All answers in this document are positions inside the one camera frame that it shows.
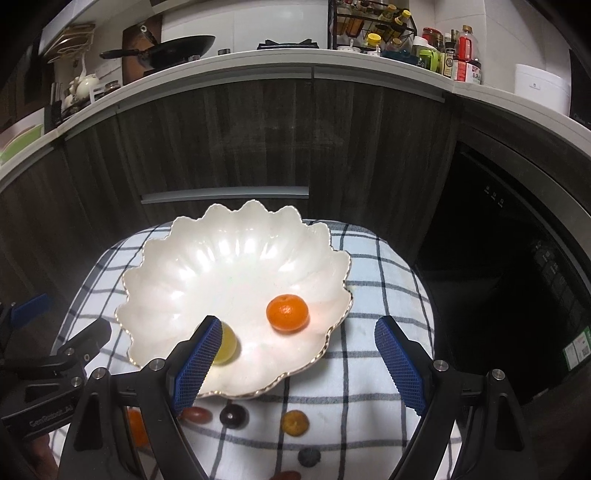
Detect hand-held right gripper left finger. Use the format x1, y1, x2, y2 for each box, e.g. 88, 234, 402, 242
58, 315, 223, 480

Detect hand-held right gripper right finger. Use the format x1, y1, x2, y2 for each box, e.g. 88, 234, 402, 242
374, 316, 539, 480

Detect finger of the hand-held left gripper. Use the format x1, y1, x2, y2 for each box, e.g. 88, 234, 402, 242
0, 293, 49, 334
0, 318, 113, 394

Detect yellow-green round fruit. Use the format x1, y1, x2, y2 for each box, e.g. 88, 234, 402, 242
194, 320, 239, 366

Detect dark purple plum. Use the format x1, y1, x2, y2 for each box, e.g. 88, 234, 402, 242
219, 403, 245, 428

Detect orange mandarin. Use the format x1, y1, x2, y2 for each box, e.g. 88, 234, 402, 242
127, 407, 151, 448
266, 294, 309, 332

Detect white scalloped bowl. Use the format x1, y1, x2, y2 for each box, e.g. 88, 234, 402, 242
115, 199, 352, 400

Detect small tan-orange fruit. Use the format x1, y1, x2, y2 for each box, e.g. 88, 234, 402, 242
281, 410, 310, 437

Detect blue checkered white cloth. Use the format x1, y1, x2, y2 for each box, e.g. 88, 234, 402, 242
48, 219, 462, 480

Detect black built-in appliance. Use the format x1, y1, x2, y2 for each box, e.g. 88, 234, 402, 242
416, 124, 591, 416

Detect green and white board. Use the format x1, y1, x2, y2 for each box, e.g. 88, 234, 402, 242
0, 122, 47, 164

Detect black knife block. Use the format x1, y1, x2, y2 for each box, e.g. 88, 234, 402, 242
44, 83, 65, 125

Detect white teapot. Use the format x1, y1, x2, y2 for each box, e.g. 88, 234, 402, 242
69, 76, 100, 100

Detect dark wood kitchen cabinet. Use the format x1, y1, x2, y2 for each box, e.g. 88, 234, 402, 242
0, 65, 458, 305

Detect brown wooden cutting board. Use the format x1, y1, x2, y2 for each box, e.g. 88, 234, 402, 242
122, 14, 164, 86

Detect black wok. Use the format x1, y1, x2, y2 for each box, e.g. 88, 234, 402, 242
99, 35, 216, 72

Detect dark sauce bottle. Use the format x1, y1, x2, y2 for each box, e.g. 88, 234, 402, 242
442, 32, 458, 77

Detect white rice cooker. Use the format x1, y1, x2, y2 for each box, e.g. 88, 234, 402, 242
514, 64, 571, 115

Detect red plastic bottle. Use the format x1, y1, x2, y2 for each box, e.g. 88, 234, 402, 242
455, 25, 482, 84

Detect black gas stove grate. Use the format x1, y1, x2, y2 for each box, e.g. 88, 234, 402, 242
257, 39, 320, 51

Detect grey cabinet handle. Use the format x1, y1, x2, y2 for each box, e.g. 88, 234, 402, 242
141, 186, 310, 205

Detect gold wire dish rack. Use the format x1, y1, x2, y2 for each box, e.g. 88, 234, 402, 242
44, 23, 98, 63

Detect black wire spice rack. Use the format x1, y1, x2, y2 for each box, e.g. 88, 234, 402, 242
329, 0, 414, 49

